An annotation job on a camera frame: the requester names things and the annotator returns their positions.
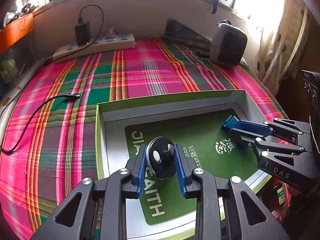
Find black round disc gadget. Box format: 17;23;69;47
146;137;176;179

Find blue transparent plastic case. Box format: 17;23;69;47
221;115;248;151

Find red cap spice bottle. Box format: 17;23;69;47
258;177;287;220

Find green cardboard tray box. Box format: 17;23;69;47
95;90;270;239

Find plaid pink green tablecloth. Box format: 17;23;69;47
1;38;286;239

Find grey small fan heater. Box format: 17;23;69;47
209;20;248;68

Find cream patterned curtain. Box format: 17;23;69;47
256;0;310;96

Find black folded item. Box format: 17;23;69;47
162;18;211;51

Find white power strip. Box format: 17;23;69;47
52;34;136;61

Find black charger adapter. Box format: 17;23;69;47
74;22;91;46

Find orange tray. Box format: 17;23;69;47
0;14;34;54

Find black charging cable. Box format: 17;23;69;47
0;4;105;154

